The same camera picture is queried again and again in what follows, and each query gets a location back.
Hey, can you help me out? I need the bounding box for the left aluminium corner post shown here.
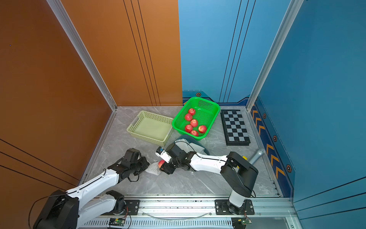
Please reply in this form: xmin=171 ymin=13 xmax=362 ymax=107
xmin=47 ymin=0 xmax=117 ymax=112

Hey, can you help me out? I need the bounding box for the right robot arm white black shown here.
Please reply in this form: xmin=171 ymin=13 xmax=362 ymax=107
xmin=155 ymin=141 xmax=258 ymax=215

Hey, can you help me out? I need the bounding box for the cream perforated plastic basket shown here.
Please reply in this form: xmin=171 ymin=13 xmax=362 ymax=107
xmin=127 ymin=111 xmax=173 ymax=147

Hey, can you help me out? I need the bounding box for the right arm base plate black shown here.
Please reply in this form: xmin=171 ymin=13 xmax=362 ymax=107
xmin=214 ymin=199 xmax=255 ymax=215

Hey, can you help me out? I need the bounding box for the right green circuit board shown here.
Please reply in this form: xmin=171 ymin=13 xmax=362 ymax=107
xmin=231 ymin=218 xmax=250 ymax=229

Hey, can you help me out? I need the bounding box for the left green circuit board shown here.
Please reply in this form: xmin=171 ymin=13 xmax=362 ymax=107
xmin=108 ymin=218 xmax=126 ymax=228

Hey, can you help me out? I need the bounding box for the silver metal cylinder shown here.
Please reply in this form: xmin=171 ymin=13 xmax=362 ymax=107
xmin=248 ymin=149 xmax=264 ymax=165

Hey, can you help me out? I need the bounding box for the green plastic mesh basket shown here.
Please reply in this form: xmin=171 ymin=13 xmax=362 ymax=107
xmin=172 ymin=97 xmax=221 ymax=141

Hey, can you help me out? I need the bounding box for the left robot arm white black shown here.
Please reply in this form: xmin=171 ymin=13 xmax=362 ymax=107
xmin=33 ymin=148 xmax=150 ymax=229

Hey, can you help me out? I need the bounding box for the aluminium front rail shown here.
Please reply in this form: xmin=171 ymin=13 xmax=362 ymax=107
xmin=57 ymin=194 xmax=298 ymax=219

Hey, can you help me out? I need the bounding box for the dark teal plastic tray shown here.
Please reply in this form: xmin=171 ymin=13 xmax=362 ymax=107
xmin=174 ymin=135 xmax=210 ymax=156

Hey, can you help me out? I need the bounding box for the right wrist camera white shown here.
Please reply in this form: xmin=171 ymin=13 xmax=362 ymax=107
xmin=155 ymin=147 xmax=172 ymax=163

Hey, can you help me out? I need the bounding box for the right aluminium corner post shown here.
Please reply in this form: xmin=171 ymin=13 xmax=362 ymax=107
xmin=246 ymin=0 xmax=304 ymax=112

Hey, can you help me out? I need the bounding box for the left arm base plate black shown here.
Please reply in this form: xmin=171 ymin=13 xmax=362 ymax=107
xmin=103 ymin=199 xmax=140 ymax=216

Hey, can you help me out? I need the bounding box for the black white checkerboard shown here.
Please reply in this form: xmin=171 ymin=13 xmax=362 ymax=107
xmin=220 ymin=109 xmax=251 ymax=146

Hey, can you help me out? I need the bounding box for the green circuit board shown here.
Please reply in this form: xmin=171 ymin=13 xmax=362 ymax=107
xmin=108 ymin=218 xmax=126 ymax=228
xmin=231 ymin=218 xmax=250 ymax=229

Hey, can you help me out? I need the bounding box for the aluminium corner post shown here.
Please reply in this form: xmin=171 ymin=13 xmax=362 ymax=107
xmin=47 ymin=0 xmax=117 ymax=112
xmin=246 ymin=0 xmax=304 ymax=112

